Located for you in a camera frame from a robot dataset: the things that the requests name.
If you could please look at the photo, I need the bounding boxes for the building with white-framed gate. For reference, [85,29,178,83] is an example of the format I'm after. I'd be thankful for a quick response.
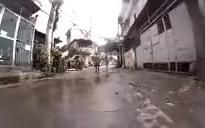
[0,0,42,73]

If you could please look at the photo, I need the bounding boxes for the grey concrete road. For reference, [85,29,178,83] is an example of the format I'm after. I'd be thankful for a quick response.
[0,64,205,128]

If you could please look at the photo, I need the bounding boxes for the raised concrete kerb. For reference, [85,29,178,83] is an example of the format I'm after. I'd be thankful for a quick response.
[0,69,68,90]

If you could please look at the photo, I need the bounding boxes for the utility pole with crossarm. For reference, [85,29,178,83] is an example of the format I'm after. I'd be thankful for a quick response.
[44,0,64,73]

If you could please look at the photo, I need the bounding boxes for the overhead wires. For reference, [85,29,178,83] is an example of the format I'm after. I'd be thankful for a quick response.
[48,0,93,39]

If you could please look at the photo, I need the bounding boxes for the white-walled building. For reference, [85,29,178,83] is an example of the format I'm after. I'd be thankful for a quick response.
[117,0,205,82]

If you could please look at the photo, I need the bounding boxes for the pale multi-storey building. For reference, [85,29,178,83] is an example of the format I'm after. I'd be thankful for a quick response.
[61,26,100,71]

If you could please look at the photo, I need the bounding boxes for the green bushes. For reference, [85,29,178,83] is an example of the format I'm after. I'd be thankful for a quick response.
[32,43,68,74]

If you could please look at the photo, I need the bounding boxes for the person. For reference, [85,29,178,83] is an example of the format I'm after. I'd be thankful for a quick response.
[92,53,102,74]

